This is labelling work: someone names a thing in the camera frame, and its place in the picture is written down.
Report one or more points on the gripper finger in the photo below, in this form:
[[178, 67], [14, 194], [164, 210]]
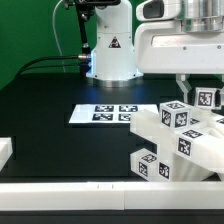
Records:
[[184, 85], [220, 94]]

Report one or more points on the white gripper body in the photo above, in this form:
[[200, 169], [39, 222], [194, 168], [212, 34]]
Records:
[[162, 47]]

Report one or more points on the white chair back frame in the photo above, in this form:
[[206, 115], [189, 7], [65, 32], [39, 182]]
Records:
[[146, 125]]

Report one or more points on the white chair seat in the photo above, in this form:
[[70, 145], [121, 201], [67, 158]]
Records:
[[201, 143]]

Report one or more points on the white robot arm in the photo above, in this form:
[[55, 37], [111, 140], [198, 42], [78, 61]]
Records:
[[113, 59]]

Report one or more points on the white tag base sheet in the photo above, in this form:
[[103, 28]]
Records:
[[107, 113]]

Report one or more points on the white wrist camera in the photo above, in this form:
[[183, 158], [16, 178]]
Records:
[[156, 10]]

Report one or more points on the white left wall block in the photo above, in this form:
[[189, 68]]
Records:
[[5, 151]]

